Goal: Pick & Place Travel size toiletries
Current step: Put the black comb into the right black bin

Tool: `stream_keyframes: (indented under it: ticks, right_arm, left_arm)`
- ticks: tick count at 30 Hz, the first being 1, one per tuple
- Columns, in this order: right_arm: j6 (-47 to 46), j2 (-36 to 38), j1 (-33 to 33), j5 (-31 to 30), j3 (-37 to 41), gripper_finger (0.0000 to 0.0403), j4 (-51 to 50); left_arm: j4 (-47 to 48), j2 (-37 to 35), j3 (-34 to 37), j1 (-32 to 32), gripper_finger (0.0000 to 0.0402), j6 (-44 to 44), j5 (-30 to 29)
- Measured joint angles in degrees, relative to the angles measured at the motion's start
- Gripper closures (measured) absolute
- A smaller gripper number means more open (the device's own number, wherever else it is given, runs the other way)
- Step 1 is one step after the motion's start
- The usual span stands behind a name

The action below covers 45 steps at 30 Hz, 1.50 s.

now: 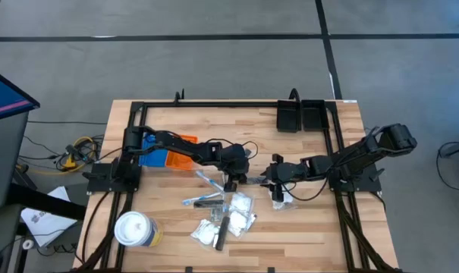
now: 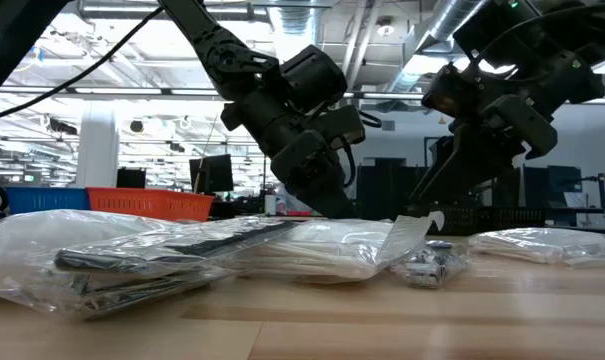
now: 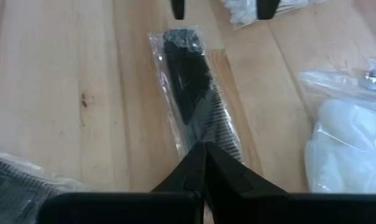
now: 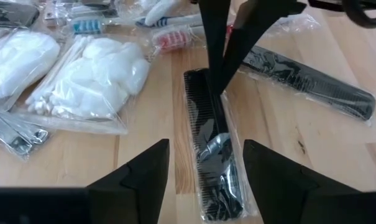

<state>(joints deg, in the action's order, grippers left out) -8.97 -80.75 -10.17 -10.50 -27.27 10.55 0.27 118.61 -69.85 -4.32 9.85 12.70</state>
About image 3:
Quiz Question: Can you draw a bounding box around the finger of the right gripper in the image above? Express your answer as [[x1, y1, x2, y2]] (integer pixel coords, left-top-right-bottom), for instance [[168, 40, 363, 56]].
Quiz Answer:
[[255, 0, 282, 21], [170, 0, 186, 21]]

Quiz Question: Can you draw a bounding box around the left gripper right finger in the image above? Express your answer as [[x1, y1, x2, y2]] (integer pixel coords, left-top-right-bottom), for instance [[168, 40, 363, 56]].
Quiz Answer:
[[206, 142, 290, 220]]

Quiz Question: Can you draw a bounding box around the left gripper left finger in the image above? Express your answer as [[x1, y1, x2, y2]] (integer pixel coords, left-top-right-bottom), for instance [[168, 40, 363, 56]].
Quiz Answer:
[[150, 142, 207, 197]]

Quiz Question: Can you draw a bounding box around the white vanity pack bag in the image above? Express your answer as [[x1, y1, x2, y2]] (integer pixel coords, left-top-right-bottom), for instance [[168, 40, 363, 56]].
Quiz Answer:
[[220, 0, 327, 31], [299, 57, 376, 194]]

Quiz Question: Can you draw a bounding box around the black comb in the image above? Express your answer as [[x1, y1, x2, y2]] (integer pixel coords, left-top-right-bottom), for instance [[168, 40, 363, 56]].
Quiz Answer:
[[0, 151, 92, 224], [147, 25, 245, 165]]

